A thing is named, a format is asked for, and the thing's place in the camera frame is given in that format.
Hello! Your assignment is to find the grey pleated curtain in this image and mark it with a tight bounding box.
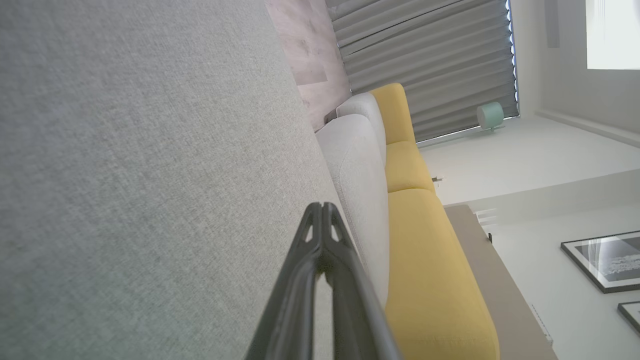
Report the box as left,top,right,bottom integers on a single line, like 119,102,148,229
325,0,518,143

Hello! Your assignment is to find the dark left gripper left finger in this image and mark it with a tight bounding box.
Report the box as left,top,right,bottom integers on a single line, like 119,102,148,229
245,202,322,360

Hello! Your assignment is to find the taupe wall ledge panel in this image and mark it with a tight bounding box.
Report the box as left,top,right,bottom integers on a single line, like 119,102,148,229
444,204,560,360

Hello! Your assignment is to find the large black framed picture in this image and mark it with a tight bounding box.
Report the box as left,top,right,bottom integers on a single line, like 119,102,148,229
560,230,640,294

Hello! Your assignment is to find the small black framed picture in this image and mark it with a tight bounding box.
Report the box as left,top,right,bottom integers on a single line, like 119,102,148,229
617,301,640,336

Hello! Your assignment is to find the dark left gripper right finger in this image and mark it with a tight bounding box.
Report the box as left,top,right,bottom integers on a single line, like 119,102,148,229
320,201,403,360

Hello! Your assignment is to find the mint green floor lamp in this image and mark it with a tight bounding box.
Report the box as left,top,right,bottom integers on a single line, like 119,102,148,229
476,101,506,134

